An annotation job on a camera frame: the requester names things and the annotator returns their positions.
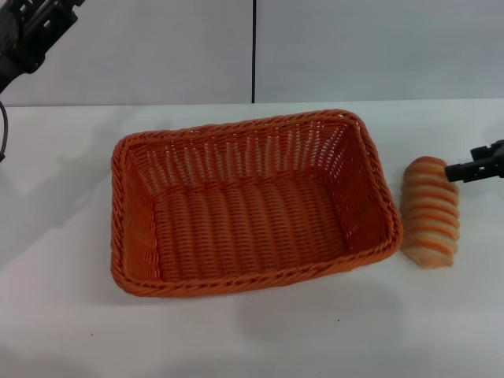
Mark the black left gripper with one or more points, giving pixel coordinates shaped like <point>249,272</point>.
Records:
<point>12,43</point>

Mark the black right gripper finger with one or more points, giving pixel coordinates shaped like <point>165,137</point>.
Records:
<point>488,151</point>
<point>472,171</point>

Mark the orange woven plastic basket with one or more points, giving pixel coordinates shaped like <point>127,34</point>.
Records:
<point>252,220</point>

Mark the dark vertical wall panel strip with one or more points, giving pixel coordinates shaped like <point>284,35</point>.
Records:
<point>254,51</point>

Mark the striped bread roll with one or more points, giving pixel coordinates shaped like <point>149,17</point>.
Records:
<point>431,220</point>

